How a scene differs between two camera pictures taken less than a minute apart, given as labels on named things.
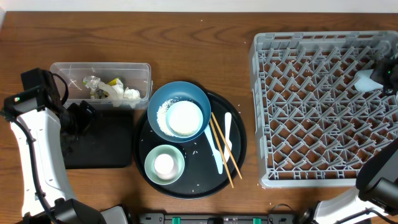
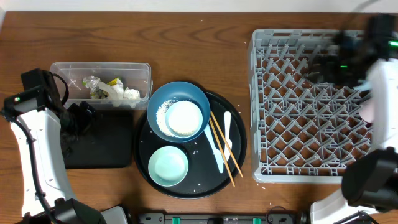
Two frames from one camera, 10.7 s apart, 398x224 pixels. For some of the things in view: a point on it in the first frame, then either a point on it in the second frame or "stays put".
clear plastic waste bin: (110, 86) stays put
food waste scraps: (115, 91) stays put
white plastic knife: (228, 116) stays put
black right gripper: (380, 73) -> (327, 75)
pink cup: (164, 167) -> (367, 112)
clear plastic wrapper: (91, 82) stays put
